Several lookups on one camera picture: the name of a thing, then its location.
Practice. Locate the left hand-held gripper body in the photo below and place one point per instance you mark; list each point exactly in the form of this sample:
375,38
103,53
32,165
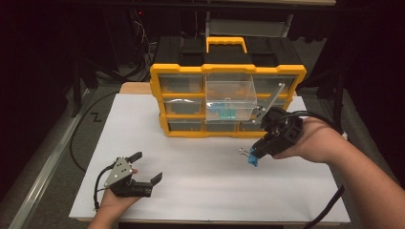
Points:
118,171

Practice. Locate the person's left hand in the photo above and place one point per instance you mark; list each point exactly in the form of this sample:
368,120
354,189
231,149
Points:
114,203

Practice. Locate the blue binder clip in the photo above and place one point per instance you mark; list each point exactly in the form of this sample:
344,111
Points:
216,109
253,161

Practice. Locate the black metal stand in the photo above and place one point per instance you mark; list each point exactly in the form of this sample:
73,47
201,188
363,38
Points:
77,89
339,95

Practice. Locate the grey metal frame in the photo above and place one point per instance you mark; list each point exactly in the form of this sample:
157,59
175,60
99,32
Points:
248,27

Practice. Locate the pulled-out clear plastic drawer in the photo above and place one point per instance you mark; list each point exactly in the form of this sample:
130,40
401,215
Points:
230,92

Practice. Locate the set of closed clear drawers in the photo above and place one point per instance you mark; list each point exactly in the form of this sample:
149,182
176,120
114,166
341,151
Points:
181,83

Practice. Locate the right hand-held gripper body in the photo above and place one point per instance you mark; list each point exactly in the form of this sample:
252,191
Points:
283,130

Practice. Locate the person's right hand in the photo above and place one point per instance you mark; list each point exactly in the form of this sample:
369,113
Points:
318,143

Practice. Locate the teal binder clip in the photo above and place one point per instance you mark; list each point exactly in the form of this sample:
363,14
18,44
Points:
228,114

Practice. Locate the yellow black drawer organizer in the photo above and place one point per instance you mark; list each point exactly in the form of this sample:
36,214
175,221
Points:
229,68

